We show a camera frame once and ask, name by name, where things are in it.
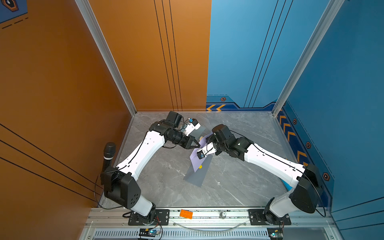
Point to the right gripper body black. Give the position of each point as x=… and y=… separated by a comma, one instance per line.
x=217, y=145

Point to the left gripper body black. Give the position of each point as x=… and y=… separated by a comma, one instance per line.
x=186, y=141

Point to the purple envelope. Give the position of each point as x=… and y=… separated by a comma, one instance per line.
x=196, y=162

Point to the grey envelope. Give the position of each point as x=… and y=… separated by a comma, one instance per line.
x=197, y=178

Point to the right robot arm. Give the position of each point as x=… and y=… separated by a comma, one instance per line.
x=305, y=181

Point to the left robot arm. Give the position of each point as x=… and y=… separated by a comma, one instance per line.
x=120, y=183

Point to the teal envelope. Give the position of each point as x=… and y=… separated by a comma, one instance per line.
x=199, y=132

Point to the orange lego brick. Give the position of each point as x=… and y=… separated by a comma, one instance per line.
x=186, y=214

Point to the black microphone on stand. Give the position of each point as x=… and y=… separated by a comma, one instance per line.
x=109, y=154

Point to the left green circuit board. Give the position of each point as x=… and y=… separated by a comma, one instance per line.
x=147, y=233

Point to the green circuit board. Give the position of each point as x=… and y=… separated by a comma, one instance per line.
x=275, y=234
x=147, y=233

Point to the right green circuit board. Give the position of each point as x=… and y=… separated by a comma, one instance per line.
x=275, y=234

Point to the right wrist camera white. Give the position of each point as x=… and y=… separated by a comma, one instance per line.
x=208, y=149

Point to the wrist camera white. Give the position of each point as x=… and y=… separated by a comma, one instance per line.
x=208, y=149
x=192, y=125

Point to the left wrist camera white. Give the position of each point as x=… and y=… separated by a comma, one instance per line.
x=192, y=125

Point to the silver knob on rail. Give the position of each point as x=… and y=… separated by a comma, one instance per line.
x=223, y=215

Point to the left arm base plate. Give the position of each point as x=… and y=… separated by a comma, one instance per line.
x=161, y=216

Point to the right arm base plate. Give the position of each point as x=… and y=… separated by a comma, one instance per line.
x=258, y=217

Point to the aluminium front rail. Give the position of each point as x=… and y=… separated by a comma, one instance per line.
x=206, y=218

